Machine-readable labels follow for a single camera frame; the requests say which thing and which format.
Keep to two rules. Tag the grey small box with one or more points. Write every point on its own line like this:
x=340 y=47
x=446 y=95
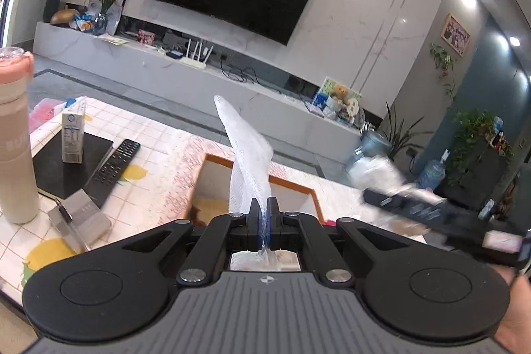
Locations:
x=90 y=221

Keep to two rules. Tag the white wifi router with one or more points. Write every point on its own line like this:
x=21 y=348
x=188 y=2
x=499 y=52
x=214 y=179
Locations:
x=197 y=54

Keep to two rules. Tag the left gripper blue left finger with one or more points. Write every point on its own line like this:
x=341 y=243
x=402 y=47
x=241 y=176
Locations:
x=209 y=248

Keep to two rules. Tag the black remote control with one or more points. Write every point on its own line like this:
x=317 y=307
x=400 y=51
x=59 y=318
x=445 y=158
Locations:
x=102 y=183

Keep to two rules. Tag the orange white cardboard box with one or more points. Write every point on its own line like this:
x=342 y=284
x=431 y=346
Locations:
x=214 y=182

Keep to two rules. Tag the floor plant by trash can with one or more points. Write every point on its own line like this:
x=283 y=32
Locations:
x=399 y=135

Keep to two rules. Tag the dark cabinet with plants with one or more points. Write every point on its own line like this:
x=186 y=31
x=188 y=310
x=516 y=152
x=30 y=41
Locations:
x=484 y=162

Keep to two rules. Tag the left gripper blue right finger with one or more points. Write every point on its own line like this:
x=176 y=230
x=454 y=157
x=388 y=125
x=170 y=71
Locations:
x=318 y=247

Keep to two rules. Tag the black pen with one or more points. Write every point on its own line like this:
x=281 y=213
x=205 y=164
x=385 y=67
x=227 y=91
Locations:
x=71 y=227

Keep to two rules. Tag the small milk carton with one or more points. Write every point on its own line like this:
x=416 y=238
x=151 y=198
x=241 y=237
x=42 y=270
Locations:
x=72 y=136

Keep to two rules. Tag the teddy bear figure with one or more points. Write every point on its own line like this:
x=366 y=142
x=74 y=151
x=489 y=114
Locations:
x=338 y=100

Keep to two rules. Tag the marble tv console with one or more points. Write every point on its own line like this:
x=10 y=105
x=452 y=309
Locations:
x=272 y=114

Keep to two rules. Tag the blue metal trash can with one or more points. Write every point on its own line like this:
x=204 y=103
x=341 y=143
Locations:
x=371 y=144

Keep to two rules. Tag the person right hand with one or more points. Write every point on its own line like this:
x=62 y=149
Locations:
x=514 y=331

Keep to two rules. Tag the pink beige water bottle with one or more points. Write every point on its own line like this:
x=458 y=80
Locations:
x=19 y=195

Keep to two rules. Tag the white mesh net cloth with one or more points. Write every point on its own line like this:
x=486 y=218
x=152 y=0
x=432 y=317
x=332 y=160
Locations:
x=250 y=172

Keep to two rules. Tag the brown bear shaped sponge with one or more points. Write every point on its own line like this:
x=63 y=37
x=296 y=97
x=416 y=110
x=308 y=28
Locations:
x=205 y=209

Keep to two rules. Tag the large water jug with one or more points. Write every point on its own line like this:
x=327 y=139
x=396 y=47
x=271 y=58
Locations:
x=433 y=173

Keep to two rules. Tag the framed wall picture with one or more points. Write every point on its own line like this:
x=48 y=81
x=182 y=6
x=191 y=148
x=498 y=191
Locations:
x=454 y=34

